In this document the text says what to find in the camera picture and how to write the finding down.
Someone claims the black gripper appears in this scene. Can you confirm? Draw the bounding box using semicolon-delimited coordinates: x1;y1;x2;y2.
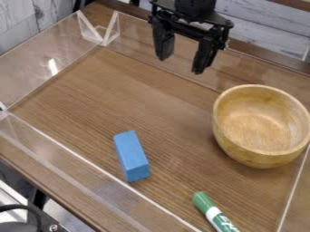
148;0;233;74

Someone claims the blue rectangular block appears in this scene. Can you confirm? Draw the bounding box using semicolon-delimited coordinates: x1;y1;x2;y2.
113;130;149;182

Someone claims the clear acrylic tray wall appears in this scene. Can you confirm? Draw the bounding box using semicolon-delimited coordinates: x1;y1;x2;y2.
0;8;310;232

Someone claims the green dry erase marker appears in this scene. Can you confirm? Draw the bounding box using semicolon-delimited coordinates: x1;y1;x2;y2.
192;191;240;232

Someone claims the brown wooden bowl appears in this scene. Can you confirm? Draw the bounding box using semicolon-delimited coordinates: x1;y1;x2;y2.
212;84;310;169

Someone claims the black table leg frame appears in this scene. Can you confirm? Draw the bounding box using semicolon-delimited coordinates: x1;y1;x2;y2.
0;161;70;232

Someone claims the black cable under table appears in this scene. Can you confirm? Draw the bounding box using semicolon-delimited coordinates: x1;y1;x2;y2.
0;204;44;232

